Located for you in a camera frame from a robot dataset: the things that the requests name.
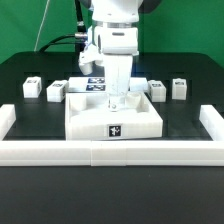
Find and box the black cable bundle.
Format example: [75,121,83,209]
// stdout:
[39,32,89,53]

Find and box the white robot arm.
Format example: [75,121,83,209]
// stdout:
[79,0,162,111]

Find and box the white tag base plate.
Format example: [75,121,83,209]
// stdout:
[68,77,148,93]

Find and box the thin white cable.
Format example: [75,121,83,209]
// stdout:
[34,0,52,52]

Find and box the white U-shaped fence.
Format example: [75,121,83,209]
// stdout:
[0,104,224,166]

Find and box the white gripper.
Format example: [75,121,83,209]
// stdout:
[103,55,133,111]

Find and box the white square tabletop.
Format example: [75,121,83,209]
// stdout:
[65,92,163,140]

